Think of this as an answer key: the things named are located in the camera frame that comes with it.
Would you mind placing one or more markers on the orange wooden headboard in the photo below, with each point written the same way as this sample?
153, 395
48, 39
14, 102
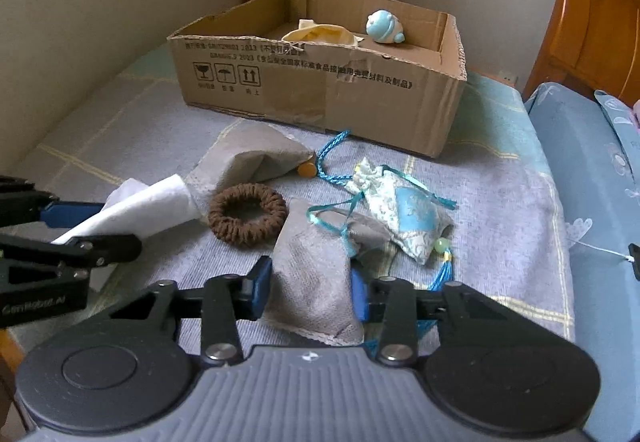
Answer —
591, 45

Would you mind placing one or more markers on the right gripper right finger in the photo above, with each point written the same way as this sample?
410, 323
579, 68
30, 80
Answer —
391, 304

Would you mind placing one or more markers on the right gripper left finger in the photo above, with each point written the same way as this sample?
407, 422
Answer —
228, 299

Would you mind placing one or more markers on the brown hair scrunchie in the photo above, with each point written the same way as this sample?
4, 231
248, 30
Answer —
247, 215

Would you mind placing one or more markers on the grey cloth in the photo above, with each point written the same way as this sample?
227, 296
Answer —
311, 293

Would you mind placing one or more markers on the brown cardboard box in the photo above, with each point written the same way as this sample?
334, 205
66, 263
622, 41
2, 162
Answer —
401, 95

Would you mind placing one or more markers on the blue round plush toy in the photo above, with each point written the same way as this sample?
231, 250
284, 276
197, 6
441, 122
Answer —
383, 27

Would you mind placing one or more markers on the blue floral quilt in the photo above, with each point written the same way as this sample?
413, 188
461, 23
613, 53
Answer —
592, 147

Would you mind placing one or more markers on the purple floral quilt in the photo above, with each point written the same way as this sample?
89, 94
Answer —
636, 113

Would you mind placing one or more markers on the blue sachet pouch with tassel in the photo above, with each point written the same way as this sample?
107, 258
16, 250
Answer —
415, 216

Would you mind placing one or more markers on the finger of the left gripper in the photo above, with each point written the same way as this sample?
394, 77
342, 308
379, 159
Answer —
78, 253
22, 203

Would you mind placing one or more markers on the black smartphone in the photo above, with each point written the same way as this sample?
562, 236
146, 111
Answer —
634, 254

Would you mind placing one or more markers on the small orange bead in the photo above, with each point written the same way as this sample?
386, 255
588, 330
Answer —
307, 170

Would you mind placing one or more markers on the white tissue paper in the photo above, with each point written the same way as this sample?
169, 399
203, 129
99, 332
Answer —
141, 210

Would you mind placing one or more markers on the grey checked blanket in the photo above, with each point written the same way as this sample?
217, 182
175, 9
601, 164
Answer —
508, 238

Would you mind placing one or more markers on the yellow soft cloth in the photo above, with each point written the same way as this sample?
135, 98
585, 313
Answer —
309, 31

